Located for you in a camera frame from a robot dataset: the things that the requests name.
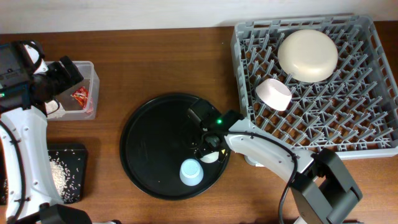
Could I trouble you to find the white cup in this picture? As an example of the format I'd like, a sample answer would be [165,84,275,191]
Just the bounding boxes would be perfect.
[200,151,219,164]

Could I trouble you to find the red snack wrapper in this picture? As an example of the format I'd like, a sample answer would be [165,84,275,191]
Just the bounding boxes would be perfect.
[71,86,89,109]

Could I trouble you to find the light blue cup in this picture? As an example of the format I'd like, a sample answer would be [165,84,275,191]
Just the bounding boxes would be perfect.
[179,159,204,187]

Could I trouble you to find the pink small bowl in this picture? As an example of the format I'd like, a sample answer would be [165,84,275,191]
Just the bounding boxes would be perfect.
[256,78,292,111]

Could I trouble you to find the beige large bowl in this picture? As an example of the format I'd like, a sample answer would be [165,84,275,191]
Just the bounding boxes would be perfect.
[277,29,338,83]

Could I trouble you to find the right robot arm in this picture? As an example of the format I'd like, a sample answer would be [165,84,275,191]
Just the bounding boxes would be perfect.
[187,98,363,224]

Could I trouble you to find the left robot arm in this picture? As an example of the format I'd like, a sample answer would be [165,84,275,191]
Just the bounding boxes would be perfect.
[1,40,91,223]

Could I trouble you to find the grey dishwasher rack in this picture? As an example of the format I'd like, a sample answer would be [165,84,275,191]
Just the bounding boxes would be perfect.
[231,16,397,159]

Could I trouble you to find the clear plastic bin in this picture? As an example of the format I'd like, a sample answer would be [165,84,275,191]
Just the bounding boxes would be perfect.
[47,61,100,121]

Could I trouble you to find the round black tray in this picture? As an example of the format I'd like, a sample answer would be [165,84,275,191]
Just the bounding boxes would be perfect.
[120,93,229,200]

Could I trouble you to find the black rectangular tray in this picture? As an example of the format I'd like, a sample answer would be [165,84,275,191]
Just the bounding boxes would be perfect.
[0,143,88,206]

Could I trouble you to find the pile of rice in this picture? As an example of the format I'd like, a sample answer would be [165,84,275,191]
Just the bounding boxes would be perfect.
[49,149,83,204]

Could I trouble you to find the black cable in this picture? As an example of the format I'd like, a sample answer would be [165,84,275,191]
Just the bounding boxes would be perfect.
[201,130,299,224]

